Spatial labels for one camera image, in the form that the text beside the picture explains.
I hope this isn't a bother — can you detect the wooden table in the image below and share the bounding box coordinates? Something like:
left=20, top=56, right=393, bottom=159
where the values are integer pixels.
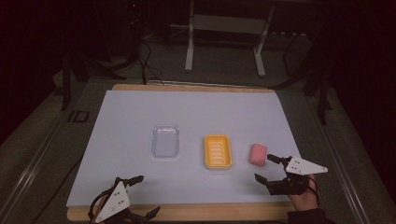
left=66, top=83, right=296, bottom=223

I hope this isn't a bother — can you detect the black cable on floor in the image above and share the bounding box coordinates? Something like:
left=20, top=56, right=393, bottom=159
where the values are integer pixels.
left=135, top=40, right=165, bottom=86

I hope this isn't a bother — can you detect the pink soap bar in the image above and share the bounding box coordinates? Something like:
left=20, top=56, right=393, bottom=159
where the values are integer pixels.
left=247, top=143, right=269, bottom=168

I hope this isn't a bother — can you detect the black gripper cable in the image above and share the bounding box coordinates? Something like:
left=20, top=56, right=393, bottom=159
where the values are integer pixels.
left=87, top=186, right=117, bottom=220
left=307, top=175, right=321, bottom=207

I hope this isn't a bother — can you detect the light blue table mat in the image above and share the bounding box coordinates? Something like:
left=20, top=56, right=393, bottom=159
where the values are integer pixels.
left=65, top=90, right=302, bottom=207

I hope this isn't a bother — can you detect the black tripod stand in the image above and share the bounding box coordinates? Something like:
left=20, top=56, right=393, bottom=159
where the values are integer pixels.
left=270, top=31, right=333, bottom=126

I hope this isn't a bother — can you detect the clear plastic container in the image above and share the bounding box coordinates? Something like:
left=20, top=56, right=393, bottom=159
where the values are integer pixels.
left=150, top=124, right=181, bottom=159

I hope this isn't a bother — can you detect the person's dark right sleeve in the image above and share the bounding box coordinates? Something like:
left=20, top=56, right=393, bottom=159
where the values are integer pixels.
left=286, top=207, right=338, bottom=224

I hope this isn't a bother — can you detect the person's left hand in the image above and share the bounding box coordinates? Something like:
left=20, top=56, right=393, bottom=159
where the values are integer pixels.
left=91, top=203, right=106, bottom=224

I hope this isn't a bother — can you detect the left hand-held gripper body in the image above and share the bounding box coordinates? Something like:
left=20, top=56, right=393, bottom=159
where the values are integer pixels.
left=88, top=176, right=138, bottom=224

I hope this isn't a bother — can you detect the person's right hand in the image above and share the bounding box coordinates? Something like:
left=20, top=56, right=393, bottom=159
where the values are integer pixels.
left=287, top=174, right=320, bottom=213

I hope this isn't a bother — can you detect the yellow soap dish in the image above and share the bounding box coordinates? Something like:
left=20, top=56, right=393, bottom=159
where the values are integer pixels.
left=203, top=133, right=233, bottom=170

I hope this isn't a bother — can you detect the white metal stand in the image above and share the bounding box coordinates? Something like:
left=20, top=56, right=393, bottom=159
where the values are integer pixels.
left=184, top=0, right=276, bottom=78

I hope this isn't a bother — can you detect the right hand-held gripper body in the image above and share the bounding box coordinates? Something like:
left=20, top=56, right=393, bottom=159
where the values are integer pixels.
left=267, top=155, right=329, bottom=197

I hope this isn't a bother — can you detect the metal floor rail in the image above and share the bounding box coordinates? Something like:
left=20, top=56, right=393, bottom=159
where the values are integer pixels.
left=306, top=92, right=373, bottom=224
left=0, top=116, right=64, bottom=224

